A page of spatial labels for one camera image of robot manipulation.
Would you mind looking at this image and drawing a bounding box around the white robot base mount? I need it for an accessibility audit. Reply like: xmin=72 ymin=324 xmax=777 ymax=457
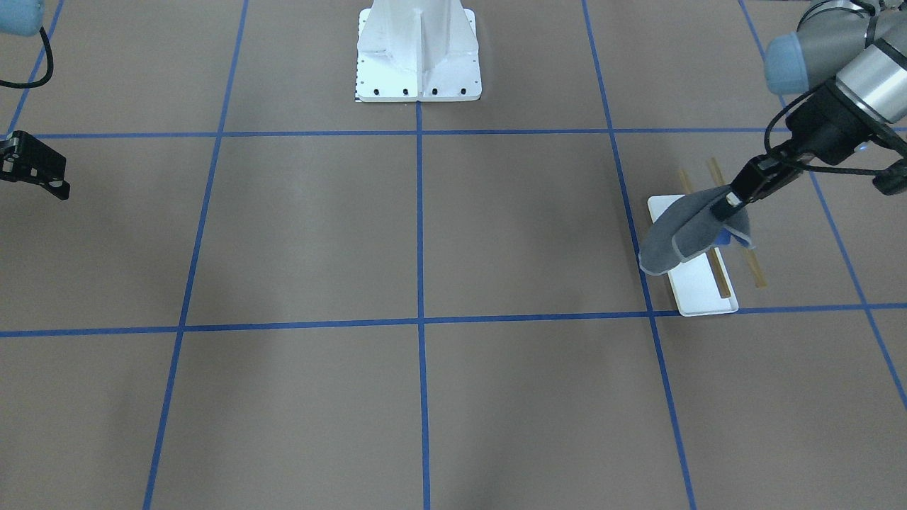
xmin=354 ymin=1 xmax=483 ymax=103

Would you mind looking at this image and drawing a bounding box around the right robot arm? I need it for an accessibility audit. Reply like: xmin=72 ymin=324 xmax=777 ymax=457
xmin=1 ymin=1 xmax=71 ymax=200

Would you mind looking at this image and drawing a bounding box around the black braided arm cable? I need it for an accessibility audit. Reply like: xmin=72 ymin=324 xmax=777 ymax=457
xmin=764 ymin=81 xmax=907 ymax=196

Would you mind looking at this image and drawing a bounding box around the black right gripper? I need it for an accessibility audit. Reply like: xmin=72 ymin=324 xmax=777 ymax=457
xmin=1 ymin=130 xmax=71 ymax=200

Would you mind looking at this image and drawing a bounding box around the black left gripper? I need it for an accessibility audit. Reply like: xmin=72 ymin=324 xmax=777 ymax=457
xmin=709 ymin=89 xmax=897 ymax=222

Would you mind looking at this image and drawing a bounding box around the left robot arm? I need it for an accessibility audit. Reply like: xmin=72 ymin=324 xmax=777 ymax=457
xmin=709 ymin=1 xmax=906 ymax=222

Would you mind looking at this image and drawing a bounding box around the grey blue microfibre towel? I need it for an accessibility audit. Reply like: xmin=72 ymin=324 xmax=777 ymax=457
xmin=638 ymin=185 xmax=755 ymax=276

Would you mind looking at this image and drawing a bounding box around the white towel rack base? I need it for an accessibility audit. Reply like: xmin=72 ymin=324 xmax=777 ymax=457
xmin=648 ymin=195 xmax=739 ymax=317

